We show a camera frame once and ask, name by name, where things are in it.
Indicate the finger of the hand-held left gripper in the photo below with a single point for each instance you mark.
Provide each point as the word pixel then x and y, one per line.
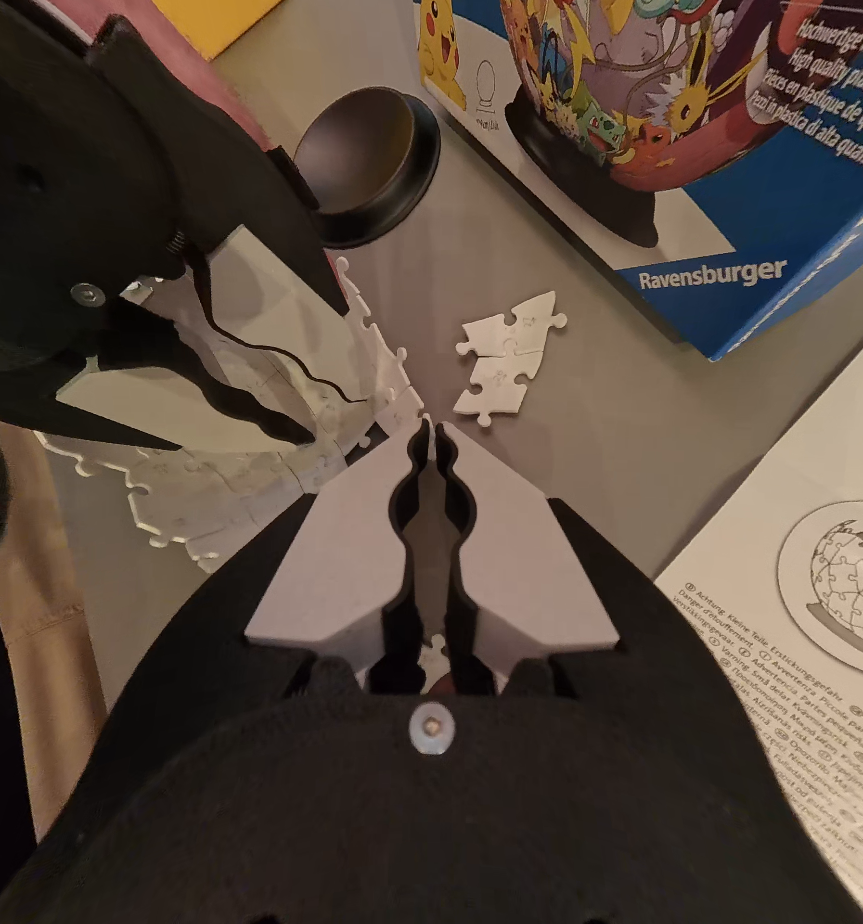
pixel 157 411
pixel 287 310

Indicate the yellow plastic bin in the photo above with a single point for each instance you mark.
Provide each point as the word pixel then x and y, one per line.
pixel 215 21

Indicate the partly built puzzle ball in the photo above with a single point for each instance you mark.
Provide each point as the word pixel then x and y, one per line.
pixel 207 498

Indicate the small joined puzzle piece cluster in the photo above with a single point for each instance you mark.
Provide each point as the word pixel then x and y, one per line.
pixel 507 361

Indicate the person's beige trouser leg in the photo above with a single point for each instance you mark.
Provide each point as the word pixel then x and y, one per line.
pixel 41 613

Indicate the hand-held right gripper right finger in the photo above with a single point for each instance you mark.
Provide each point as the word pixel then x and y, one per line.
pixel 539 577

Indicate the black round ball stand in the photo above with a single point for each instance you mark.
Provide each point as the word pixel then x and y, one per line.
pixel 373 151

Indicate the white puzzle piece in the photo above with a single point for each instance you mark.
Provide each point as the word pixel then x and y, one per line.
pixel 435 660

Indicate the blue puzzle box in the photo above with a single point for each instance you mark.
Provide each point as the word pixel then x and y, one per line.
pixel 691 144

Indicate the white instruction leaflet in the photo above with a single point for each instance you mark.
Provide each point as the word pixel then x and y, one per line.
pixel 799 650

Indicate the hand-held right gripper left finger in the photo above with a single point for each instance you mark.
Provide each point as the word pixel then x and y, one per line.
pixel 323 577

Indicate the person's left hand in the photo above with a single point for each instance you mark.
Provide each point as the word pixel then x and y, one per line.
pixel 207 79

